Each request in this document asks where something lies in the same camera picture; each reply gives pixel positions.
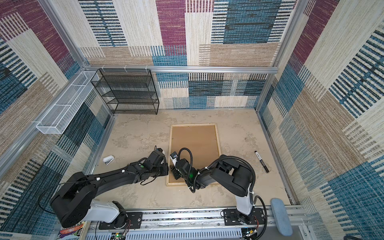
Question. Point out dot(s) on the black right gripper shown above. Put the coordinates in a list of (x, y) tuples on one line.
[(175, 172)]

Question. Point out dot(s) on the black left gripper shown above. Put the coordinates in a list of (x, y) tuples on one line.
[(165, 165)]

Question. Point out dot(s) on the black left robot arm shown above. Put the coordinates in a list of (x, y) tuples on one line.
[(75, 201)]

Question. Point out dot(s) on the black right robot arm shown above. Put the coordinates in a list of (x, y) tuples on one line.
[(233, 173)]

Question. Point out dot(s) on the small white object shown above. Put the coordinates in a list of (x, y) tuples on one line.
[(107, 160)]

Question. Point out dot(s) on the black marker pen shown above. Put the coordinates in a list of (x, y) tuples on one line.
[(262, 162)]

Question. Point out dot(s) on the colourful treehouse book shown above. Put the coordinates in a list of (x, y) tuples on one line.
[(72, 233)]

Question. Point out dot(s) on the grey blue padded object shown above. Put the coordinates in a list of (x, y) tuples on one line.
[(281, 217)]

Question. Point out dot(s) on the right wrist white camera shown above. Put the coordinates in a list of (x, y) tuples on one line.
[(174, 158)]

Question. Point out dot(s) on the aluminium front rail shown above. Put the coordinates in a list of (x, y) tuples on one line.
[(205, 224)]

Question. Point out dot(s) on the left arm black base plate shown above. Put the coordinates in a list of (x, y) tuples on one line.
[(131, 220)]

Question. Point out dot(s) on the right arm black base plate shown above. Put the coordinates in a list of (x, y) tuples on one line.
[(233, 217)]

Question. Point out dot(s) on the black wire mesh shelf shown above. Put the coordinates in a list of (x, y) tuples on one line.
[(130, 91)]

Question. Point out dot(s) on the white wire mesh basket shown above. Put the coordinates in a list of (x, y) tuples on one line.
[(59, 116)]

